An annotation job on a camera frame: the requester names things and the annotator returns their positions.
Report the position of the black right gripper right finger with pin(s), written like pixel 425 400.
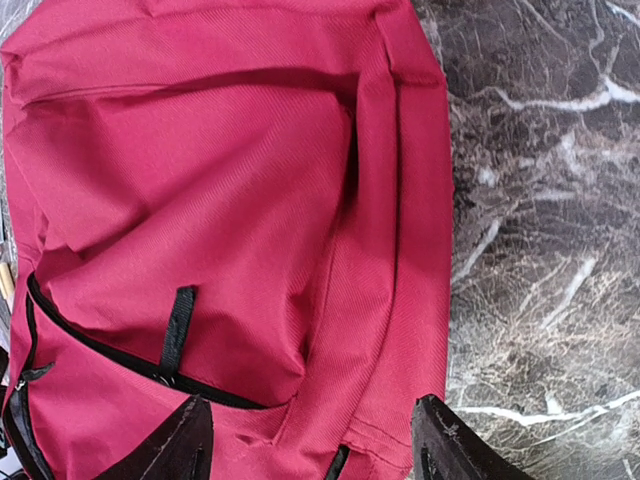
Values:
pixel 446 448

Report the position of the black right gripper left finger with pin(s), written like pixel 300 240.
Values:
pixel 165 445

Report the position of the red student backpack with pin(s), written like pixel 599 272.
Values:
pixel 239 212

